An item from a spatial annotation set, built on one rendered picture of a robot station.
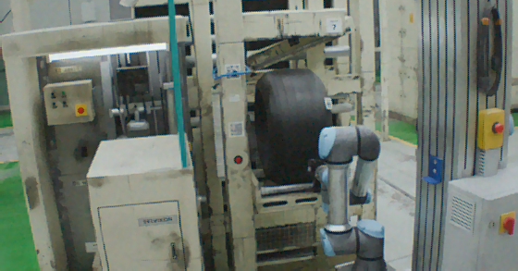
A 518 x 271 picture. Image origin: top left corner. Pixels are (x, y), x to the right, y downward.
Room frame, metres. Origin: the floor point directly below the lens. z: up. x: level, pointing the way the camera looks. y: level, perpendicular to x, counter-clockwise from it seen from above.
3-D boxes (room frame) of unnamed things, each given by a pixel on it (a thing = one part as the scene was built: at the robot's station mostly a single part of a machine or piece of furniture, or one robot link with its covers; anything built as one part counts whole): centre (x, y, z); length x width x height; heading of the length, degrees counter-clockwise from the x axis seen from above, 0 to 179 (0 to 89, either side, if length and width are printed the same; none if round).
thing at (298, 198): (2.60, -0.15, 0.83); 0.36 x 0.09 x 0.06; 100
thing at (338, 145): (1.96, -0.30, 1.09); 0.15 x 0.12 x 0.55; 92
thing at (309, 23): (3.05, -0.20, 1.71); 0.61 x 0.25 x 0.15; 100
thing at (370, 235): (1.97, -0.43, 0.88); 0.13 x 0.12 x 0.14; 92
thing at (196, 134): (3.48, 0.41, 0.61); 0.33 x 0.06 x 0.86; 10
